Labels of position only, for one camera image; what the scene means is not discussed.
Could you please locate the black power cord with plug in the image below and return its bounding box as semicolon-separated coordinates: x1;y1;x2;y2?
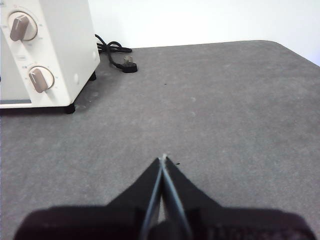
94;33;139;74

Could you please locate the beige round oven knob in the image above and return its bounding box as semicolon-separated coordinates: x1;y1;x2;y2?
7;13;39;42
24;65;55;94

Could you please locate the white Toshiba toaster oven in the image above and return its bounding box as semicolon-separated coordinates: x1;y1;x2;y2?
0;0;101;115

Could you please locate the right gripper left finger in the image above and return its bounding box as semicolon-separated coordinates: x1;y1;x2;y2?
13;156;163;240

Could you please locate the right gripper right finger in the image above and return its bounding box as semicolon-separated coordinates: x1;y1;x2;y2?
149;155;316;240

